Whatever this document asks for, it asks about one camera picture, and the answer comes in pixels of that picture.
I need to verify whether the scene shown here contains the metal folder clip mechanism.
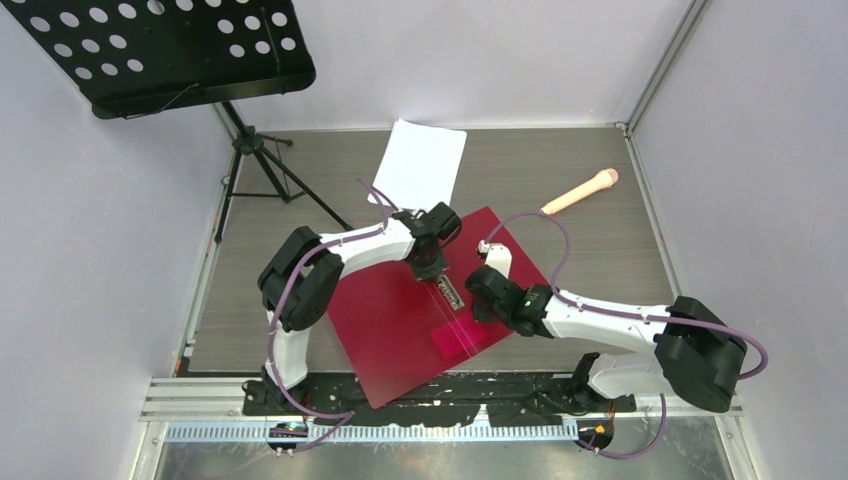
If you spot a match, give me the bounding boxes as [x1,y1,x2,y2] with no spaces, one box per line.
[436,274,465,311]

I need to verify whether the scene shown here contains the red plastic folder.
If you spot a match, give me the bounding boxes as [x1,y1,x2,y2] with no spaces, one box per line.
[328,207,546,408]

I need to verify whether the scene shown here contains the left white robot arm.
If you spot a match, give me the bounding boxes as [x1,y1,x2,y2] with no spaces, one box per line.
[257,202,462,414]

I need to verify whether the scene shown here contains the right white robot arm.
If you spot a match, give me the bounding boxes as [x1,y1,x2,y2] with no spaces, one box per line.
[465,265,747,413]

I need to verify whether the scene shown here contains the white paper sheets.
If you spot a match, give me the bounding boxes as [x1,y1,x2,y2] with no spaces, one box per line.
[372,119,468,210]

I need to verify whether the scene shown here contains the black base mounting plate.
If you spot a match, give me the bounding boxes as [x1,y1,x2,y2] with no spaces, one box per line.
[241,372,636,427]

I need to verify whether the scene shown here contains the beige toy microphone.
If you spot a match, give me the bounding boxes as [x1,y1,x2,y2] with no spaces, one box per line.
[540,168,619,215]

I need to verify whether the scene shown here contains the black perforated music stand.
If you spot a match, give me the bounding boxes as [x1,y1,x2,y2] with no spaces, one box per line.
[5,1,317,203]

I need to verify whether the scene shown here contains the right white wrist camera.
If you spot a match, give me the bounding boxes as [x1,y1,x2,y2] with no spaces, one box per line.
[477,240,513,277]

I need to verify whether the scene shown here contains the aluminium rail frame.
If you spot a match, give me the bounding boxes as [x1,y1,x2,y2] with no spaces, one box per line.
[140,372,710,448]

